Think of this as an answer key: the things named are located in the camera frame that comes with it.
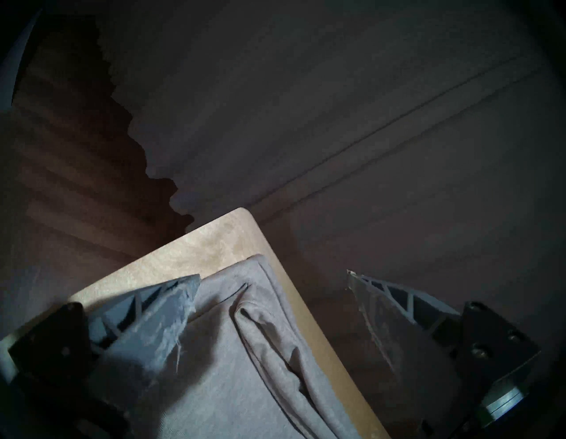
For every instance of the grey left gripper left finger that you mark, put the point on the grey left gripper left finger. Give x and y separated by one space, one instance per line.
146 327

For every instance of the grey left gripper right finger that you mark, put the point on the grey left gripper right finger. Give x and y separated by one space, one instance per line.
420 336

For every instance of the brown pleated curtain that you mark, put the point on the brown pleated curtain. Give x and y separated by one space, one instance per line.
353 110

